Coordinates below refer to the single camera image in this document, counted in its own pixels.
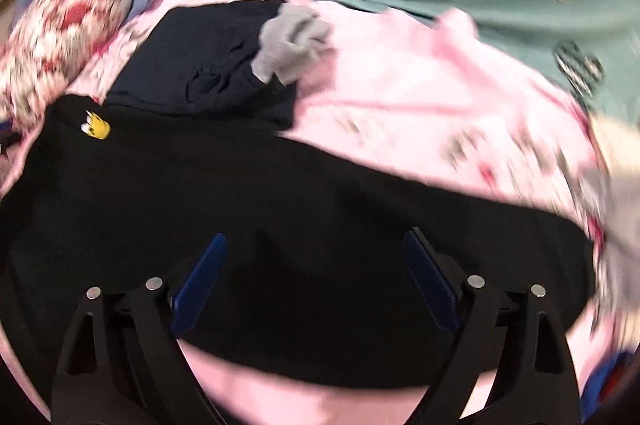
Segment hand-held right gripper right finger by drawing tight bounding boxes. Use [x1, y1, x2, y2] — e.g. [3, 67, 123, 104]
[402, 227, 583, 425]

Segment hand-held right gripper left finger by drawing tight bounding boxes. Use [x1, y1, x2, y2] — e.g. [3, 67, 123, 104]
[50, 232, 228, 425]

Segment black pants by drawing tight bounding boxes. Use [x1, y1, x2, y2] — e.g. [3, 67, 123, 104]
[0, 92, 598, 391]

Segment pink floral blanket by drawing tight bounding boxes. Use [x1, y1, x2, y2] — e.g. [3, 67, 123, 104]
[0, 0, 626, 425]

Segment grey garment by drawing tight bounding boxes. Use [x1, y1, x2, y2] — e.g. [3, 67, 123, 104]
[575, 175, 640, 356]

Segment blue and red garment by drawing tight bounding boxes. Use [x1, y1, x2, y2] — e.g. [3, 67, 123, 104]
[580, 350, 626, 421]

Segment cream pillow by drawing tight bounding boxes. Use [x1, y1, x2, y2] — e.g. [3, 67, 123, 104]
[587, 112, 640, 186]

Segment folded navy garment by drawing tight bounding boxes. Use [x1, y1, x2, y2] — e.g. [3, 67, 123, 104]
[107, 0, 301, 133]

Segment grey cloth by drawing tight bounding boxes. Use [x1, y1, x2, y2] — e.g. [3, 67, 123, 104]
[250, 5, 333, 86]

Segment red white floral cloth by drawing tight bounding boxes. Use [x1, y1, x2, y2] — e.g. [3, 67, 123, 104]
[0, 0, 136, 130]

